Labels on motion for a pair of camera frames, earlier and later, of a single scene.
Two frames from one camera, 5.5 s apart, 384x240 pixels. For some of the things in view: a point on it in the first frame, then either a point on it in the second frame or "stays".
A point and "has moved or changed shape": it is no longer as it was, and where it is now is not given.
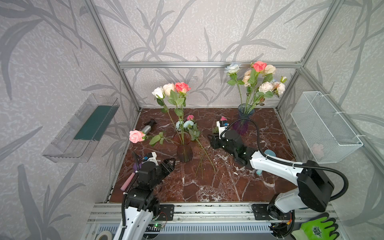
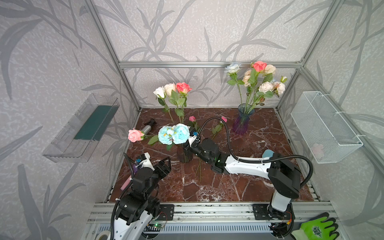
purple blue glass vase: [245, 110] stays
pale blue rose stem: [233, 68] stays
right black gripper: [223, 142] to [194, 147]
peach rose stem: [246, 79] stays
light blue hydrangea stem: [194, 132] has moved or changed shape
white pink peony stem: [268, 89] stays
